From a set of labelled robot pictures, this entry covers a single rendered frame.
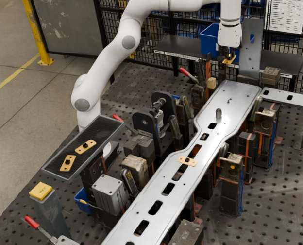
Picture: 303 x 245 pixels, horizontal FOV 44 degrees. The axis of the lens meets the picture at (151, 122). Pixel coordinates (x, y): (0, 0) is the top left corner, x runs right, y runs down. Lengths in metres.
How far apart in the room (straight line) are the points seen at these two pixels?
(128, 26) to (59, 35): 2.90
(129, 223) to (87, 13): 3.00
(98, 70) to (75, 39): 2.66
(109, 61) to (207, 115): 0.54
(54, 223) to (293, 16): 1.61
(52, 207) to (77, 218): 0.45
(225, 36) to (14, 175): 2.22
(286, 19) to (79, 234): 1.56
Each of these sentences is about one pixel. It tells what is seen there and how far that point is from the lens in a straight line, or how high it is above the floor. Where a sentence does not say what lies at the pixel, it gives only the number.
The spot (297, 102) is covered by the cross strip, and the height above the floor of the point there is 1.00.
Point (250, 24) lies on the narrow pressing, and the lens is 2.00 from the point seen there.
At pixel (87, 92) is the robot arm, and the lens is 1.76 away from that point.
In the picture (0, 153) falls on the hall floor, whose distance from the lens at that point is 3.60.
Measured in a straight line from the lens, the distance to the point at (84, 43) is 4.34.
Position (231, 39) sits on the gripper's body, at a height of 1.37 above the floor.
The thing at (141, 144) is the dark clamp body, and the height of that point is 1.08.
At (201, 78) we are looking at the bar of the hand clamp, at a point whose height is 1.12.
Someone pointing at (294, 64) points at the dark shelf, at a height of 1.03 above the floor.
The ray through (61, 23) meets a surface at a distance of 4.37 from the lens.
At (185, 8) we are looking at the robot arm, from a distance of 1.62.
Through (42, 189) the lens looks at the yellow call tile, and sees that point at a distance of 1.41.
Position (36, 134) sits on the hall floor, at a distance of 3.65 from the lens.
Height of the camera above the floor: 2.13
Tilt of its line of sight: 38 degrees down
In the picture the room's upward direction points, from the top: 8 degrees counter-clockwise
